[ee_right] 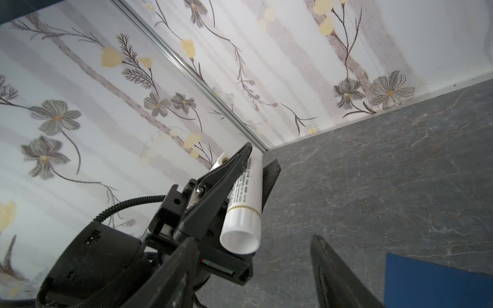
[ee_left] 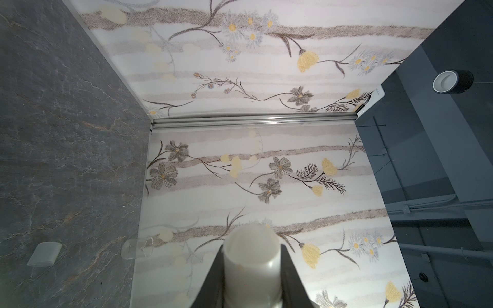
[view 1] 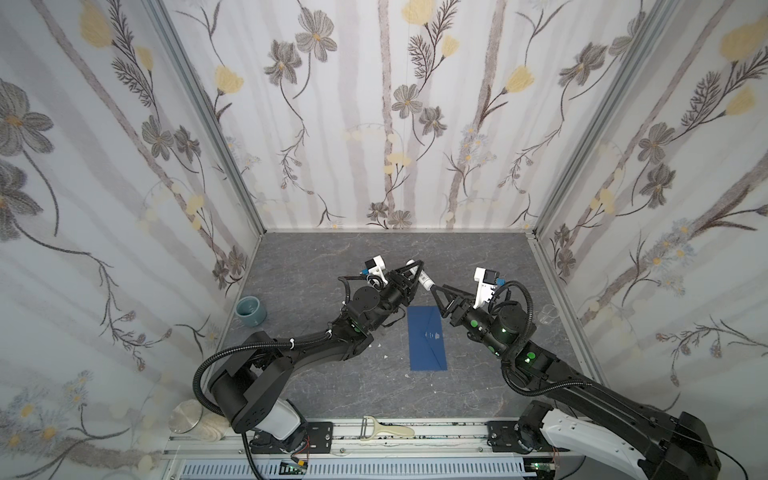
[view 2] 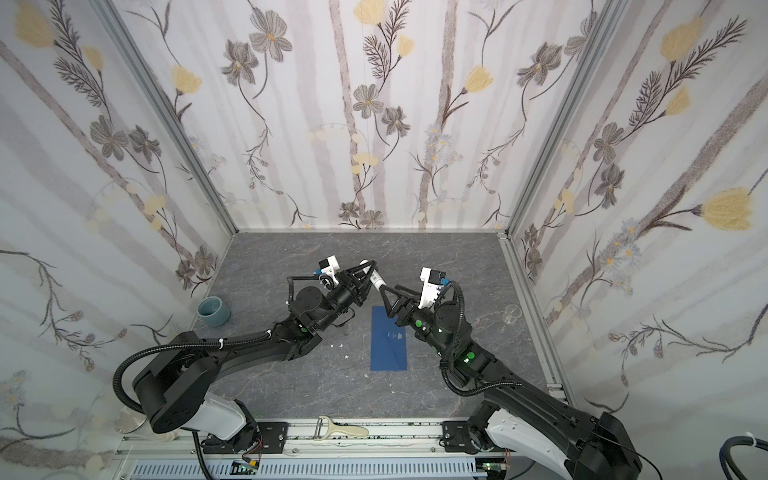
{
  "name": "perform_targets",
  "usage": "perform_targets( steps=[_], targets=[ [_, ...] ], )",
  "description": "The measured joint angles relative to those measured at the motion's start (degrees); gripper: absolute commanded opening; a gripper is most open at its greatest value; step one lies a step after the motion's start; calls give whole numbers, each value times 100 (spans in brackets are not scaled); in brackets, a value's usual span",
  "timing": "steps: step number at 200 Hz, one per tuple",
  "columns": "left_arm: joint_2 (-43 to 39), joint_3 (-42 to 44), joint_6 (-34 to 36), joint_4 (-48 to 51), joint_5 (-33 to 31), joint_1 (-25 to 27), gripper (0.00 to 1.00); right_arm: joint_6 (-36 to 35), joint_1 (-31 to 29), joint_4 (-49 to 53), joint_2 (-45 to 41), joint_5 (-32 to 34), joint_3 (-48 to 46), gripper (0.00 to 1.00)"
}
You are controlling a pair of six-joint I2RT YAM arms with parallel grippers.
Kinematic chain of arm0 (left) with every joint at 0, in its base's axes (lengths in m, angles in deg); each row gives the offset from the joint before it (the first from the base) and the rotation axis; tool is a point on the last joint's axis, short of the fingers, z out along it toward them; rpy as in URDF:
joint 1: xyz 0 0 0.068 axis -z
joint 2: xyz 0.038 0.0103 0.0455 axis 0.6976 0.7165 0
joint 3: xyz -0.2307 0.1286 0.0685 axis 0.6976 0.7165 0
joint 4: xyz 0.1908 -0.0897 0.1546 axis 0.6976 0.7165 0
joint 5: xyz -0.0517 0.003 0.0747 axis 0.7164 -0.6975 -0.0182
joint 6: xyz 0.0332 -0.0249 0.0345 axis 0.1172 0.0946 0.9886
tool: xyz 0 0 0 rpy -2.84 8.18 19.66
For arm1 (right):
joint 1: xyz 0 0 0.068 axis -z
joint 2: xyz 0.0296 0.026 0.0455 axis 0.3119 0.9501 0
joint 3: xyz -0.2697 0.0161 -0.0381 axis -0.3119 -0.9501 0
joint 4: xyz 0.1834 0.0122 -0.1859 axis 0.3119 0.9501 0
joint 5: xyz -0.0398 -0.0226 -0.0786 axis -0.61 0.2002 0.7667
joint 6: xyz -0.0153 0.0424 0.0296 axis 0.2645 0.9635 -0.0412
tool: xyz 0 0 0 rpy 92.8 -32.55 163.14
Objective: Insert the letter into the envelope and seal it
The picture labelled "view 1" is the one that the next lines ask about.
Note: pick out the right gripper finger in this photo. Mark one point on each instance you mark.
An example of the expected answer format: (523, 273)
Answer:
(452, 293)
(452, 311)

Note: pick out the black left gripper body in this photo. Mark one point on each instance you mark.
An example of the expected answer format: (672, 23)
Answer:
(395, 287)

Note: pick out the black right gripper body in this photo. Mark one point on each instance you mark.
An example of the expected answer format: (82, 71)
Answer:
(456, 305)

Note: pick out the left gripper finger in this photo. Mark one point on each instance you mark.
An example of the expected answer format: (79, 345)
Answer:
(402, 275)
(409, 291)

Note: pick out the white glue stick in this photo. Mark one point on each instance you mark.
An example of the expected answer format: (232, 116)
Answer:
(423, 277)

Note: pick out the dark blue envelope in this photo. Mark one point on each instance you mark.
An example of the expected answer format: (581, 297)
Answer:
(426, 339)

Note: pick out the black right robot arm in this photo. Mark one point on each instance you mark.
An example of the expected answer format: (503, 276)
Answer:
(567, 409)

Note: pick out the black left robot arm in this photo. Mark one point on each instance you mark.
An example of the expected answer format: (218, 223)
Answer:
(243, 383)

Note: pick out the clear glass cup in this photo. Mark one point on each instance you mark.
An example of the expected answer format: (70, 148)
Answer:
(548, 315)

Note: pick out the teal ceramic cup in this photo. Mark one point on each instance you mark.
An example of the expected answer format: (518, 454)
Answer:
(251, 311)

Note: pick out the glass jar with metal lid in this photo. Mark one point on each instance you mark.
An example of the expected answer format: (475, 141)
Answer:
(190, 418)

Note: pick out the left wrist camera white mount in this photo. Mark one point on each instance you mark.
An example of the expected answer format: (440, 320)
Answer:
(374, 272)

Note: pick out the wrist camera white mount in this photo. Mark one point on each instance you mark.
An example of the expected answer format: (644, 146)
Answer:
(374, 272)
(487, 282)

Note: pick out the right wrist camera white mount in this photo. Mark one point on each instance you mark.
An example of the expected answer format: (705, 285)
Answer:
(487, 282)

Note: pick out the cream handled peeler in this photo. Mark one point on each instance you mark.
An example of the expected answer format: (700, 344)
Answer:
(372, 428)

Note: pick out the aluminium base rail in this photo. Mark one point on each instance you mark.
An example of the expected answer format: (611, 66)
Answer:
(442, 448)

